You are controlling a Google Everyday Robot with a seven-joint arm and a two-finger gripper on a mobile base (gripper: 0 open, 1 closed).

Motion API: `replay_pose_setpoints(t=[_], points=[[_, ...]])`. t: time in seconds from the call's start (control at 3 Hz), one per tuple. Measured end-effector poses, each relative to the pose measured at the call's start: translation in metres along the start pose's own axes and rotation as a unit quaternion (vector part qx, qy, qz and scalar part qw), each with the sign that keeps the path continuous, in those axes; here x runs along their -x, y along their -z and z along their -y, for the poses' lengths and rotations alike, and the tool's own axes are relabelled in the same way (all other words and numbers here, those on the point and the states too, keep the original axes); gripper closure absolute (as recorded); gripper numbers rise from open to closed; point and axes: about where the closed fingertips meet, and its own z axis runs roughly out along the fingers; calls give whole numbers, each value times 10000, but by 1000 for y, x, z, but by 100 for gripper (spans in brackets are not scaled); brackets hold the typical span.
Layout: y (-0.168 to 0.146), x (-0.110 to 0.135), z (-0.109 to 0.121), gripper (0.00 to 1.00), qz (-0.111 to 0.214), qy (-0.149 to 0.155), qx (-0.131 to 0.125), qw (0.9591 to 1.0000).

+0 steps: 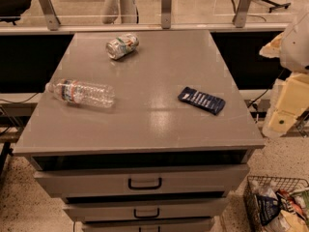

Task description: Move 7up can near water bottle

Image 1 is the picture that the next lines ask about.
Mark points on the blue snack bag in basket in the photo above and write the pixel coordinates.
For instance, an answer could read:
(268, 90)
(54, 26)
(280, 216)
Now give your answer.
(268, 204)

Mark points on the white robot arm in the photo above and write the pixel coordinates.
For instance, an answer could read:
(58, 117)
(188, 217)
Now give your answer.
(289, 98)

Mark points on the middle drawer with black handle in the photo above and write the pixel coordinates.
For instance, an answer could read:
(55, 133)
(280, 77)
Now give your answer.
(148, 209)

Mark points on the right metal bracket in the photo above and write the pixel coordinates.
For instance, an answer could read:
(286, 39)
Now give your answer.
(239, 19)

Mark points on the grey drawer cabinet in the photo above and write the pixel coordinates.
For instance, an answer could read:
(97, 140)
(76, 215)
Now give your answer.
(147, 126)

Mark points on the clear plastic water bottle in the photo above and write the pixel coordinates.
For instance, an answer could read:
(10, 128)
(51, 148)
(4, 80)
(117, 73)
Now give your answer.
(81, 92)

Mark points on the blue snack packet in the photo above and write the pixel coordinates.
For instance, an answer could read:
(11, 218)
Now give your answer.
(204, 101)

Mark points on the top drawer with black handle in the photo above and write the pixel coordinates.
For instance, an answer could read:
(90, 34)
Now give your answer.
(138, 181)

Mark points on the middle metal bracket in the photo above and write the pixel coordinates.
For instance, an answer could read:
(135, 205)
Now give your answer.
(166, 8)

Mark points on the metal bracket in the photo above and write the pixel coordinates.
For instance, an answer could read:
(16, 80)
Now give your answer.
(239, 19)
(52, 21)
(166, 8)

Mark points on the black office chair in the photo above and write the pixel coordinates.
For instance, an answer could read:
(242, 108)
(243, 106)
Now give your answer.
(11, 10)

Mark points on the wire basket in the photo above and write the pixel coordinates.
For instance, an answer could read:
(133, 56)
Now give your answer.
(251, 203)

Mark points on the red snack bag in basket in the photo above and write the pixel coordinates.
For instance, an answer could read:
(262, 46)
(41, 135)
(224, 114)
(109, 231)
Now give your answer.
(288, 204)

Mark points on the yellow snack bag in basket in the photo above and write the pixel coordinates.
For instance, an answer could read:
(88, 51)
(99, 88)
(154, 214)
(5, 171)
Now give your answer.
(287, 222)

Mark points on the left metal bracket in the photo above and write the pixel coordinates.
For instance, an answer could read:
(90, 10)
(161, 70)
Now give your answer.
(52, 21)

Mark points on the drawer with black handle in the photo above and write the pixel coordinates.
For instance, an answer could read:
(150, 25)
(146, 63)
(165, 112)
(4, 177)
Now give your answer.
(138, 181)
(201, 224)
(148, 209)

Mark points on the bottom drawer with black handle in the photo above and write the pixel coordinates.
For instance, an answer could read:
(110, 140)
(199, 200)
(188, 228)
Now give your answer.
(201, 224)

